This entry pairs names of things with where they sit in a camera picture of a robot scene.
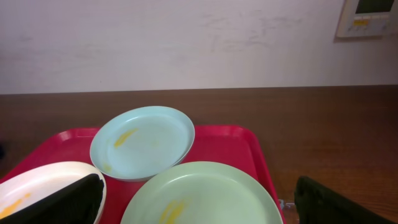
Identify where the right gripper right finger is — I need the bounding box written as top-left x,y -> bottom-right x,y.
294,176 -> 394,224

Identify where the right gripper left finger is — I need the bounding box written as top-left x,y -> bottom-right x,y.
1,174 -> 104,224

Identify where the white plate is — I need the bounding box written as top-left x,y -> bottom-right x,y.
1,161 -> 104,220

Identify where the light blue plate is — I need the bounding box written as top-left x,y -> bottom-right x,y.
90,106 -> 195,182

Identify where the red plastic tray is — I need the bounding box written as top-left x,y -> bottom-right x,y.
1,125 -> 279,223

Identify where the light green plate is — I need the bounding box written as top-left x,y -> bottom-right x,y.
121,161 -> 283,224

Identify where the white wall control panel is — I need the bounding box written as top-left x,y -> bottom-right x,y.
336,0 -> 397,38

